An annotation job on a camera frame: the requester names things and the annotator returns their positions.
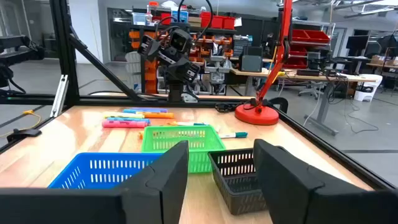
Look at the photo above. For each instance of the red bin rack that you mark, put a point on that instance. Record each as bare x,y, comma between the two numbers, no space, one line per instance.
311,35

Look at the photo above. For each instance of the black table clamp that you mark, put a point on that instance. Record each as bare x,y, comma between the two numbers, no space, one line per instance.
25,133
281,104

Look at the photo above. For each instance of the white marker green cap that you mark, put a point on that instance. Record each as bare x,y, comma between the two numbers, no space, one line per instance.
200,124
241,134

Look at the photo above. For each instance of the black storage shelf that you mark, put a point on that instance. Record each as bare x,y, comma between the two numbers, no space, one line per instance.
119,31

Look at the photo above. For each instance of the green plastic basket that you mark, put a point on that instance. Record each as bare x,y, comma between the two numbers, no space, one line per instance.
199,165

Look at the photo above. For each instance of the wooden background desk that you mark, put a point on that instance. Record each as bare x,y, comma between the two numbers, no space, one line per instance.
311,77

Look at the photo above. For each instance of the black aluminium table frame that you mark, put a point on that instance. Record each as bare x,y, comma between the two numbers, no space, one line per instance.
65,46

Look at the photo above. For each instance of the orange highlighter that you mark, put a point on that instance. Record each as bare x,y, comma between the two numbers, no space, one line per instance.
158,115
141,135

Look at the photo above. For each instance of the pink highlighter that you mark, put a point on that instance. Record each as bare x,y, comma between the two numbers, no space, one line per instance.
124,124

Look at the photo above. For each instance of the office chair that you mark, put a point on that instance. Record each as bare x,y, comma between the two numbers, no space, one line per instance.
311,88

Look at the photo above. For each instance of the red storage bin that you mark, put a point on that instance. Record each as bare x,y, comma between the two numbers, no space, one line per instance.
211,21
228,23

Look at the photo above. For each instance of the black computer monitor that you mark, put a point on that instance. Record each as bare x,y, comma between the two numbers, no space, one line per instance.
357,45

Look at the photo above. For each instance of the blue plastic basket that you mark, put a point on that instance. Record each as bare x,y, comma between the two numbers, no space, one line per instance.
102,155

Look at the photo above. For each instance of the black plastic basket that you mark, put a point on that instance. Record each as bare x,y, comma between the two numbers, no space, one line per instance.
230,193

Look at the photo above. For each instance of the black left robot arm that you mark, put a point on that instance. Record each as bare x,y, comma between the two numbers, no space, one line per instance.
175,90

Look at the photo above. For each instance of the clear plastic box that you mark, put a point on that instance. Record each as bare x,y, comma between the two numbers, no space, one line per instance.
141,19

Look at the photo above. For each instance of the black background robot arm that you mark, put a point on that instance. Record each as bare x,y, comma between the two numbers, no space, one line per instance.
18,46

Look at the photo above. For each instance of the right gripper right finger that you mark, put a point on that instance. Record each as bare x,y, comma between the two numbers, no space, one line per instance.
283,186

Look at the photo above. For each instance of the white waste bin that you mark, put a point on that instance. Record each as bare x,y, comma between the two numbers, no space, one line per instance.
370,87

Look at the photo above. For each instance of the silver aluminium bracket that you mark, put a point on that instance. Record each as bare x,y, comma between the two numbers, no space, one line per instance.
59,96

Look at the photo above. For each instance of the red desk lamp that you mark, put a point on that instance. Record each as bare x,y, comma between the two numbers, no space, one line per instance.
256,115

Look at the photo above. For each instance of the pale yellow-green highlighter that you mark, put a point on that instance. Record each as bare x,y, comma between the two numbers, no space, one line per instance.
121,115

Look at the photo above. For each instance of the black speaker box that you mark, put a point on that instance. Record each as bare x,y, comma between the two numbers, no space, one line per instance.
251,60

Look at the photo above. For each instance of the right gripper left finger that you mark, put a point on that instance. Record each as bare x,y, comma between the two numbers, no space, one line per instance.
161,186

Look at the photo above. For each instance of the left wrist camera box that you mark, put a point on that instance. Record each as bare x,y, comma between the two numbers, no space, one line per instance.
181,40

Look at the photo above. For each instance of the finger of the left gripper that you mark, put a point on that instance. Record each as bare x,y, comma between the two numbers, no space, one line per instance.
188,70
149,46

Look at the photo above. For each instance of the purple highlighter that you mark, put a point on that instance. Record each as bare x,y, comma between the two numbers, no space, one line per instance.
149,109

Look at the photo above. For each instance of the blue highlighter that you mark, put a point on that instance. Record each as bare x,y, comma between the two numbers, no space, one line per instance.
133,111
130,120

